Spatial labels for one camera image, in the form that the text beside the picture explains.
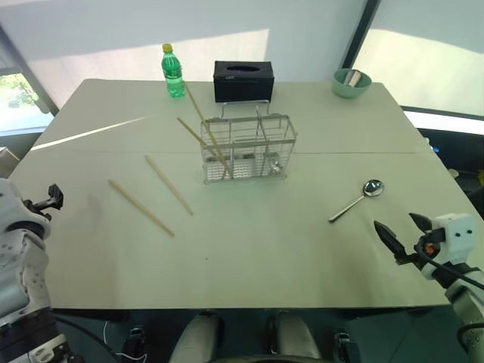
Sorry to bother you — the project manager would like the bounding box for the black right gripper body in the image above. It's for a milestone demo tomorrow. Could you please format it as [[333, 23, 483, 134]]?
[[406, 228, 447, 271]]

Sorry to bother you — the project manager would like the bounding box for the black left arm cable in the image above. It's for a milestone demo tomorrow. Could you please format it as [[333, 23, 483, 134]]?
[[52, 313, 116, 363]]

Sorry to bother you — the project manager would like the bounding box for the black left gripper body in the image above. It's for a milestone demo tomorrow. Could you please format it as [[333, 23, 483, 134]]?
[[21, 183, 65, 222]]

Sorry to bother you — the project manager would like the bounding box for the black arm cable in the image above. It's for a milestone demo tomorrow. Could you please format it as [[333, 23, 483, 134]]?
[[414, 242, 484, 291], [52, 313, 116, 363]]

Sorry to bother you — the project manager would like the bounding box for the long wooden chopstick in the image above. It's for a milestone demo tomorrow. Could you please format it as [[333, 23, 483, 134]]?
[[181, 79, 234, 179], [107, 178, 175, 237], [144, 155, 194, 217], [176, 117, 229, 168]]

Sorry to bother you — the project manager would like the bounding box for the brown cardboard box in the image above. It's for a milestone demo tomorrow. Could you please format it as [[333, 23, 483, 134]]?
[[0, 147, 20, 179]]

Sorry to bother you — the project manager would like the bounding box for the thin white cable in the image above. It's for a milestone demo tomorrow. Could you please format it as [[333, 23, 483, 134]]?
[[103, 320, 149, 361]]

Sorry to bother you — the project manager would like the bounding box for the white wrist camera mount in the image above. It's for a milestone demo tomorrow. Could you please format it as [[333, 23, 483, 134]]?
[[0, 177, 52, 240], [420, 213, 479, 280]]

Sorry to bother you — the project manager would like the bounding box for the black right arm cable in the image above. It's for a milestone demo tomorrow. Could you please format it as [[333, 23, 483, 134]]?
[[414, 242, 484, 291]]

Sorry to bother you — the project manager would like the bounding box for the black tissue box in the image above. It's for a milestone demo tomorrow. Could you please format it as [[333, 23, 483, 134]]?
[[213, 60, 275, 104]]

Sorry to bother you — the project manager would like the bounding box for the shiny metal cup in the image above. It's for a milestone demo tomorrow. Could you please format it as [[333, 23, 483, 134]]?
[[343, 70, 365, 88]]

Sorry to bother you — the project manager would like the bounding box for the grey rounded robot leg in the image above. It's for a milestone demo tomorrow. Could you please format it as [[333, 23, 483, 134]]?
[[168, 312, 225, 363], [274, 311, 323, 363]]

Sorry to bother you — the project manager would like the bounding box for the stainless steel spoon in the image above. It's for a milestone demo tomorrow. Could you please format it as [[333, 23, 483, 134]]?
[[327, 178, 387, 224]]

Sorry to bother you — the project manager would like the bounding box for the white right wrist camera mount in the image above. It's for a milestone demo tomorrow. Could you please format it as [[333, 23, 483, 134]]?
[[420, 213, 479, 280]]

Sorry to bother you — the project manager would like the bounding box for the metal wire cutlery basket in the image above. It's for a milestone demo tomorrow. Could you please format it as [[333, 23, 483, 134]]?
[[199, 102, 300, 185]]

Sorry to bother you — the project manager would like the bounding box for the pale green bowl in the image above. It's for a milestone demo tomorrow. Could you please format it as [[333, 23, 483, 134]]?
[[331, 68, 373, 100]]

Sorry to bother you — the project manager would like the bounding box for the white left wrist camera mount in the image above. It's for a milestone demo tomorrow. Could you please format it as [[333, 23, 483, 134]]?
[[0, 177, 52, 240]]

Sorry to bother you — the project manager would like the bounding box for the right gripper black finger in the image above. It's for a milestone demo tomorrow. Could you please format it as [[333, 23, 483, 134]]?
[[408, 213, 436, 234], [373, 220, 409, 265]]

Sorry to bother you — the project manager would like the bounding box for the black equipment beside table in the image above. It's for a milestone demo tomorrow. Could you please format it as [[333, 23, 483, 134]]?
[[414, 127, 484, 215]]

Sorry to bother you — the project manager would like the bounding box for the black window frame post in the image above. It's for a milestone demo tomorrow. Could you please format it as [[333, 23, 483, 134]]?
[[340, 0, 382, 73], [0, 23, 61, 116]]

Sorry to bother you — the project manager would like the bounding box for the green plastic bottle yellow cap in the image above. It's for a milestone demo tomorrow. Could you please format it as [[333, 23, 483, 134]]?
[[161, 43, 187, 100]]

